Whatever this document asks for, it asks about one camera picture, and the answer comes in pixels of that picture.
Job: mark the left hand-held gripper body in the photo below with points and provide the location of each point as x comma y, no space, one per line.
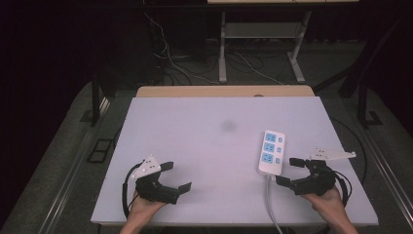
152,190

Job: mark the white metal-legged table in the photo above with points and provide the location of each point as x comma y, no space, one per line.
259,31

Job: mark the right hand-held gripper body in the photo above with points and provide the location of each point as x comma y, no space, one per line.
316,182

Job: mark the person's right hand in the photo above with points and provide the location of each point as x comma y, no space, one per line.
328,204

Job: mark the person's left hand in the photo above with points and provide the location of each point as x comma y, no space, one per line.
142,208

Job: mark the white foam board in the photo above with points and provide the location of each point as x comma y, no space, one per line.
211,182

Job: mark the wooden table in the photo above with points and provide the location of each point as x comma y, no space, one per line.
224,91

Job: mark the metal floor rail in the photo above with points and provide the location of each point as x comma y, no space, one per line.
386,169
69,172

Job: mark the black rectangular floor frame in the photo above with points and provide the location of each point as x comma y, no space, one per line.
100,150

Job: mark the black metal stand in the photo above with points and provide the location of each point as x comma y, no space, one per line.
95,97
363,104

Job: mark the white power strip blue sockets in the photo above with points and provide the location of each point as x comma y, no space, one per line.
272,152

